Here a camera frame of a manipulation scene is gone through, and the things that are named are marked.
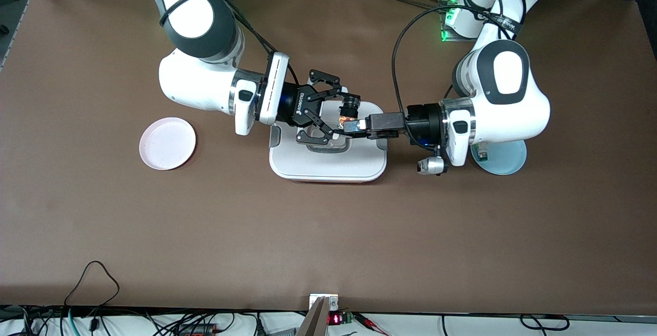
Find white lidded box grey latches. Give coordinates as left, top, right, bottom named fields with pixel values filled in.
left=269, top=100, right=389, bottom=184

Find light blue round plate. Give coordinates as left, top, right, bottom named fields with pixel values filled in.
left=472, top=140, right=528, bottom=176

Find pink round plate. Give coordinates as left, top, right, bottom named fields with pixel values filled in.
left=139, top=117, right=197, bottom=171

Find red black clip leads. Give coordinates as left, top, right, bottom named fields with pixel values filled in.
left=354, top=313, right=391, bottom=336

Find orange black device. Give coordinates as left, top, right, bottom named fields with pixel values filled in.
left=177, top=323, right=219, bottom=336

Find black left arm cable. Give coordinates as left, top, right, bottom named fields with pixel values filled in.
left=393, top=0, right=527, bottom=116

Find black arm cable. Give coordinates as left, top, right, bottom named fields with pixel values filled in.
left=159, top=0, right=301, bottom=88
left=393, top=0, right=527, bottom=116

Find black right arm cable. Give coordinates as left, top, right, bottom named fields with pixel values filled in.
left=159, top=0, right=301, bottom=88

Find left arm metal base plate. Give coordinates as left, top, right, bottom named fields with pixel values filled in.
left=440, top=0, right=483, bottom=43

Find aluminium camera bracket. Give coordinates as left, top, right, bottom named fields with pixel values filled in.
left=295, top=293, right=340, bottom=336

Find coiled black cable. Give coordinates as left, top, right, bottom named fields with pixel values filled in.
left=519, top=314, right=570, bottom=331

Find looped thin black cable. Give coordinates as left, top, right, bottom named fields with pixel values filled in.
left=64, top=261, right=120, bottom=332

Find tangled black cable bundle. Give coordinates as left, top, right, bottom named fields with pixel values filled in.
left=0, top=305, right=257, bottom=336

